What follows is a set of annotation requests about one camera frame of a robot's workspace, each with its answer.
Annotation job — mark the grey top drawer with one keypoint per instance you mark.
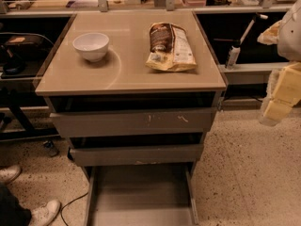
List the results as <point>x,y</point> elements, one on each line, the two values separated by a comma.
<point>133,122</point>

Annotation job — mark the white marker bottle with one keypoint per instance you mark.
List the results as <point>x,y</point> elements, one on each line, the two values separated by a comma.
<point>235,49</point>

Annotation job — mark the grey middle drawer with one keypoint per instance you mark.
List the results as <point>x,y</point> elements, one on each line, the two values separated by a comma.
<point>137,155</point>

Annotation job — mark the white shoe near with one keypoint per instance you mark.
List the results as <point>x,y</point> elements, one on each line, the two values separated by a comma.
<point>45,214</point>

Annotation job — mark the grey open bottom drawer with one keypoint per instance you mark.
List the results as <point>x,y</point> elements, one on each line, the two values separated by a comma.
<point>141,195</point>

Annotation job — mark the dark trouser leg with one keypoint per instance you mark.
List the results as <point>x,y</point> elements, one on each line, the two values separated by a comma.
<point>11,213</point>

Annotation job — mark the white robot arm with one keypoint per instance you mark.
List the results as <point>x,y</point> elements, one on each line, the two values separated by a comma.
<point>289,36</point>

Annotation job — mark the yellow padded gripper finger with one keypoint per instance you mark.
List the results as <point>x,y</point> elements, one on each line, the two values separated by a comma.
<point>270,35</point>
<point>282,94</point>

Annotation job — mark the grey drawer cabinet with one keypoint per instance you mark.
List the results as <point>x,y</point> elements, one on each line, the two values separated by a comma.
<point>122,80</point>

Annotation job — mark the white ceramic bowl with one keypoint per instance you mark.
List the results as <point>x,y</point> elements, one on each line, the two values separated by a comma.
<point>91,46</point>

